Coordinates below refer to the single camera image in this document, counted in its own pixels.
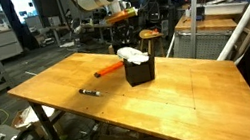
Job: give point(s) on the white drawer cabinet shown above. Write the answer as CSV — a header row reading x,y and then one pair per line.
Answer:
x,y
4,43

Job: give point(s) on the grey metal pole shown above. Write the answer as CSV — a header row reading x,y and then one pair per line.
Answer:
x,y
195,11

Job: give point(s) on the wooden top workbench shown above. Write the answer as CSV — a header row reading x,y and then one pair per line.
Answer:
x,y
207,33

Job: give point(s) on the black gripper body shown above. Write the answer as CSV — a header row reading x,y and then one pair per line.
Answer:
x,y
124,29

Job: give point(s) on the black marker pen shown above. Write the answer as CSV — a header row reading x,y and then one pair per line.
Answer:
x,y
89,92

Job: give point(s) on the orange torpedo level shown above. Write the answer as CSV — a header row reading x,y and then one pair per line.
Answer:
x,y
109,69

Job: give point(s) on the short white pole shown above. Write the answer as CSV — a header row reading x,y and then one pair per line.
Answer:
x,y
170,45

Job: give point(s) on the white cloth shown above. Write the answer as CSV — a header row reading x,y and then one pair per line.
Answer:
x,y
131,55

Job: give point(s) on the round wooden stool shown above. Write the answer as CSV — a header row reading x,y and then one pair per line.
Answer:
x,y
150,35

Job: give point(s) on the white plastic bin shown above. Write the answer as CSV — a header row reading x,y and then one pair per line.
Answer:
x,y
225,8

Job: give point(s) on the black perforated box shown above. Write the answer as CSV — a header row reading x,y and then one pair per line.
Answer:
x,y
140,72

